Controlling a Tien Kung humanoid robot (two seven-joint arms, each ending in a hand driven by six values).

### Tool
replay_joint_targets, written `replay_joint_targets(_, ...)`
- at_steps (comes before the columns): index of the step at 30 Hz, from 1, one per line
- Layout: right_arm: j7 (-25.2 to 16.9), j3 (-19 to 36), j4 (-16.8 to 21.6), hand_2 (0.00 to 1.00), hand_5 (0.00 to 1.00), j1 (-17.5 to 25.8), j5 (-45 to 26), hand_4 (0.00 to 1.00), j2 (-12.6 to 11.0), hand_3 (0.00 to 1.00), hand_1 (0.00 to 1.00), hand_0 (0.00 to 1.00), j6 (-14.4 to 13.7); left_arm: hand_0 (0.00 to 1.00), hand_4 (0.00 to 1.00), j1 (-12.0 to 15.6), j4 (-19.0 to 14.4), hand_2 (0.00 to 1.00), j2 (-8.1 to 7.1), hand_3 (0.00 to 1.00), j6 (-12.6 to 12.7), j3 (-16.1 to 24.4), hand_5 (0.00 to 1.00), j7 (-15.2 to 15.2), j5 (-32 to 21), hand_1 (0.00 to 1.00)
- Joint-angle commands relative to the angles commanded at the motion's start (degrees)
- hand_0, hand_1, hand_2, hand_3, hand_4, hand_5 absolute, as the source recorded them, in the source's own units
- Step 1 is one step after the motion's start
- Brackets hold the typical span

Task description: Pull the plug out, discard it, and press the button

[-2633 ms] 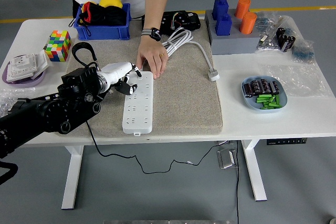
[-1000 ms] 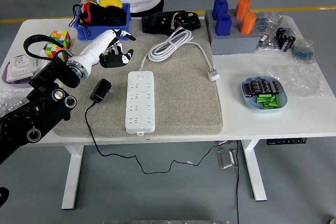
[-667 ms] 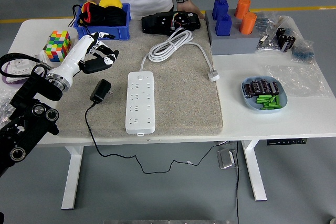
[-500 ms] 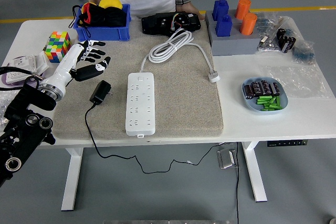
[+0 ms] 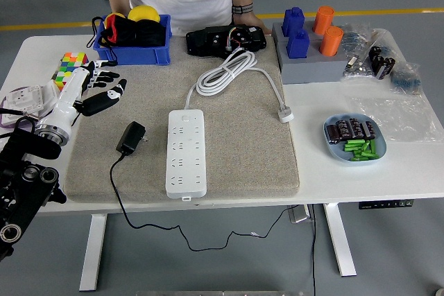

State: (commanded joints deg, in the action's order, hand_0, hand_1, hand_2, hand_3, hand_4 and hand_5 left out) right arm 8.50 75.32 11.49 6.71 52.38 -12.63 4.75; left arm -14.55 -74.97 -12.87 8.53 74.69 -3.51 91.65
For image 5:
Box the person's left hand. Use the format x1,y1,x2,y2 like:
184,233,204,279
231,13,273,37

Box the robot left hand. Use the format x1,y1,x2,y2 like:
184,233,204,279
35,60,128,134

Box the black power adapter plug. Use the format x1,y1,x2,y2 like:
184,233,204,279
116,121,148,157

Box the thin black adapter cord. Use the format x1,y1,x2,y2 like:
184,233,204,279
109,152,296,252

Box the white three-pin plug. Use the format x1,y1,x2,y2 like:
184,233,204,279
277,107,295,123

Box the black wrist watch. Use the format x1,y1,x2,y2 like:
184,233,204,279
231,2,254,16

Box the colourful puzzle cube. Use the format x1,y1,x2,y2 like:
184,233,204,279
51,52,90,89

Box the blue plastic block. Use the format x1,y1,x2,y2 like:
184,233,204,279
281,6,305,37
287,28,310,60

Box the black open electronic device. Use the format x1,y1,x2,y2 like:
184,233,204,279
185,24,267,58

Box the grey holder block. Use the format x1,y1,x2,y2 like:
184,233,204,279
271,21,348,46
279,41,350,85

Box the orange plastic cylinder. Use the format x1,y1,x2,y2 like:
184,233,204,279
318,25,344,57
311,5,336,35

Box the blue plastic bin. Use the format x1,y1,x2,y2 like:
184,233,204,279
93,14,173,67

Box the small yellow ball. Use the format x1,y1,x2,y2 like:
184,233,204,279
103,12,126,30

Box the black table control panel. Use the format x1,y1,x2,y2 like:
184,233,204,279
358,198,415,210

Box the large yellow ball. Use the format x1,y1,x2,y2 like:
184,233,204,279
127,5,160,22

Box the clear bag of blue resistors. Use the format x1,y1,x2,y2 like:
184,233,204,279
390,62,423,96
341,24,372,54

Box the white table leg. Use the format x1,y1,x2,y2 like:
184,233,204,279
78,214,108,292
322,202,358,278

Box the clear bag of metal parts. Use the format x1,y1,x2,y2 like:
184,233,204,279
343,53,377,80

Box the grey-brown mat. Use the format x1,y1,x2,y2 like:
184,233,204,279
63,34,301,204

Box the white power strip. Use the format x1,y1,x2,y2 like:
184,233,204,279
165,108,208,202

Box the clear bag of dark capacitors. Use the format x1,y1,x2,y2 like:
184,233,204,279
367,31,398,80

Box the dark capacitor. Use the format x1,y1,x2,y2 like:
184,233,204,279
361,121,378,140
348,117,365,138
327,124,343,145
334,119,351,138

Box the light blue plate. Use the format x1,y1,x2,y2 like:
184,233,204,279
323,112,387,164

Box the silver metal box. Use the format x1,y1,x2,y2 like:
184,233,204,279
287,204,315,224

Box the flat empty clear bag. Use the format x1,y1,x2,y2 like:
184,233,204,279
350,94,444,143

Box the white wall socket panel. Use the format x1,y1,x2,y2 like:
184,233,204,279
2,85,48,114

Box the white power strip cord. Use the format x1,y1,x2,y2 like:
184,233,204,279
183,49,289,116

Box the black drawstring bag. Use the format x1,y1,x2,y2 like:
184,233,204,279
85,15,167,63

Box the black floor cable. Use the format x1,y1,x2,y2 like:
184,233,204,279
309,204,318,296

